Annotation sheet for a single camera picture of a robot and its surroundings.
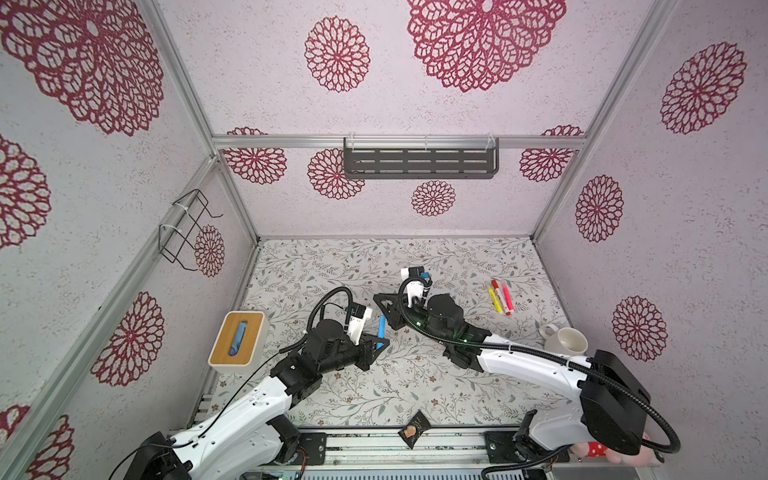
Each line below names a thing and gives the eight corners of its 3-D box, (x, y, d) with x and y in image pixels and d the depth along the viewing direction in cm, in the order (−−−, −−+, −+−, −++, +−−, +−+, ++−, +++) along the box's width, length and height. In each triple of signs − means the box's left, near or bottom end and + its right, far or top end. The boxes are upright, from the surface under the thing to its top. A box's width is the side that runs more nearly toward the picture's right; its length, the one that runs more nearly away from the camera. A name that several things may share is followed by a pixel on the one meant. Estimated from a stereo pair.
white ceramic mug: (548, 360, 91) (561, 348, 84) (538, 332, 97) (549, 319, 90) (575, 360, 91) (590, 348, 84) (563, 332, 97) (576, 319, 90)
